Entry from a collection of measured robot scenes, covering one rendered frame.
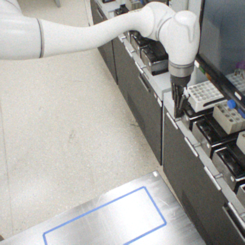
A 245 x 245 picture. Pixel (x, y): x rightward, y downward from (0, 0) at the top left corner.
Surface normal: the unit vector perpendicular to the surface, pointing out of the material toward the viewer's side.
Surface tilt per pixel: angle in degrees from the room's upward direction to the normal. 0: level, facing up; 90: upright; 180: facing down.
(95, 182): 0
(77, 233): 0
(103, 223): 0
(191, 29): 77
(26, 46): 84
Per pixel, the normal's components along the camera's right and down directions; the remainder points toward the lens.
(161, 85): -0.08, -0.68
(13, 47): 0.38, 0.60
